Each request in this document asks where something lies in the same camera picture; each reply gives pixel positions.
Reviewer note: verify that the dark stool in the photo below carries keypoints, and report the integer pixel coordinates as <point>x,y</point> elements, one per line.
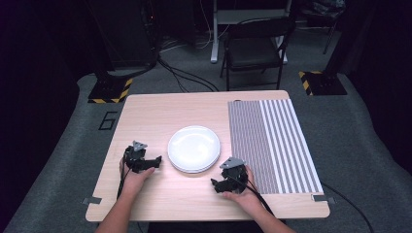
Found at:
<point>324,16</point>

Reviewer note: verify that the person's right hand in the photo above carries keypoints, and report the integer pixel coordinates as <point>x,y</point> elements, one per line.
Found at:
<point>249,197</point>

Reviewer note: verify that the black folding chair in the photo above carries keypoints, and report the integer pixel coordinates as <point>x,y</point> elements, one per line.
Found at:
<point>256,51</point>

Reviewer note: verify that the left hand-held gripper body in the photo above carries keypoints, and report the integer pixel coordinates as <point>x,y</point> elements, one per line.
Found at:
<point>136,158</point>

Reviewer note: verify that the person's left hand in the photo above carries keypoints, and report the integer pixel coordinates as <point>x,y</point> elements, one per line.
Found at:
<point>131,181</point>

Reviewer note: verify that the grey white striped mat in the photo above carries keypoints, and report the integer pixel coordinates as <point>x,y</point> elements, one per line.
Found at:
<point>268,145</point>

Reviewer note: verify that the white plate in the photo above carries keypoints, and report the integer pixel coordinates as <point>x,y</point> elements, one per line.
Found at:
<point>194,171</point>
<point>193,147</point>

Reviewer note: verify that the grey tape piece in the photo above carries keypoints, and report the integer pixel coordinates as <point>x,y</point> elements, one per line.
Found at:
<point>324,198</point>
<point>92,200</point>

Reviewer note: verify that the dark equipment cabinet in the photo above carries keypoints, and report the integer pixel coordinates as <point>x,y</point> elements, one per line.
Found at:
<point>129,32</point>

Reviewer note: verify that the white desk frame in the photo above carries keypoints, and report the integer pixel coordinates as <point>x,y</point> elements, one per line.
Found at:
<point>214,39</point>

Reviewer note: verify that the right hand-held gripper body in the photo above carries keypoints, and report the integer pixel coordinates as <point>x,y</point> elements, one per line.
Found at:
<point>235,173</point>

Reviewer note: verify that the stand with striped base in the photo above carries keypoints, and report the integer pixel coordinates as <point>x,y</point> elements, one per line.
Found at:
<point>324,82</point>
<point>108,90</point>

